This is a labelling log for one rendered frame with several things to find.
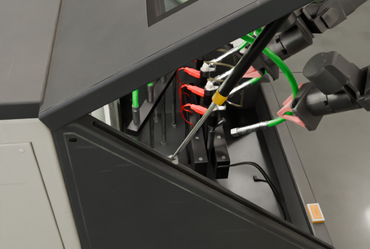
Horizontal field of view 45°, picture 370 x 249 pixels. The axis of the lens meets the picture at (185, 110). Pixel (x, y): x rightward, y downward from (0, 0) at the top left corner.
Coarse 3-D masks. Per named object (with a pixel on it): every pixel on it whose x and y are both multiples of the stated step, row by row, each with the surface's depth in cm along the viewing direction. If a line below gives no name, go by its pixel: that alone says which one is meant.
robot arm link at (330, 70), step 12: (312, 60) 83; (324, 60) 79; (336, 60) 78; (312, 72) 80; (324, 72) 79; (336, 72) 78; (348, 72) 79; (360, 72) 81; (324, 84) 80; (336, 84) 80; (348, 84) 79; (360, 84) 80; (360, 96) 79
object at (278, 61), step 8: (248, 40) 88; (264, 48) 88; (272, 56) 89; (280, 64) 90; (288, 72) 90; (296, 88) 92; (136, 96) 108; (136, 104) 110; (288, 112) 98; (272, 120) 101; (280, 120) 99
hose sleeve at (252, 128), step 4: (252, 124) 104; (256, 124) 103; (260, 124) 102; (264, 124) 102; (240, 128) 105; (244, 128) 105; (248, 128) 104; (252, 128) 103; (256, 128) 103; (260, 128) 103; (264, 128) 102; (240, 132) 105; (244, 132) 105; (248, 132) 105
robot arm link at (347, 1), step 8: (328, 0) 94; (336, 0) 95; (344, 0) 95; (352, 0) 96; (360, 0) 97; (304, 8) 100; (312, 8) 97; (320, 8) 94; (336, 8) 95; (344, 8) 96; (352, 8) 96; (312, 16) 96; (344, 16) 96; (336, 24) 96
